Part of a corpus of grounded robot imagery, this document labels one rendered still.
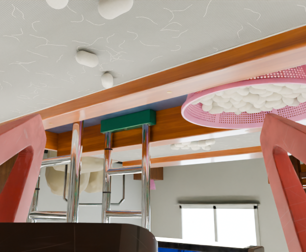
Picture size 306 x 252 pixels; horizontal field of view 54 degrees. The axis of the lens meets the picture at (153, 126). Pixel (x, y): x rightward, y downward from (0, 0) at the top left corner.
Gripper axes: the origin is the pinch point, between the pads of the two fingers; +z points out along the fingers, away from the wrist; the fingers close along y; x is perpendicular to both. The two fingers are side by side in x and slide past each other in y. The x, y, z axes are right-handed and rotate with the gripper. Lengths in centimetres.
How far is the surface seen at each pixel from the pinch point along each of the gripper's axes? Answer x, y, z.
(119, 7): -0.2, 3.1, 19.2
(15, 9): 1.0, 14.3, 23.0
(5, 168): 296, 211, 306
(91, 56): 8.2, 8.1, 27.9
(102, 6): -0.1, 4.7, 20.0
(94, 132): 54, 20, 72
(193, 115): 27, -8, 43
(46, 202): 370, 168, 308
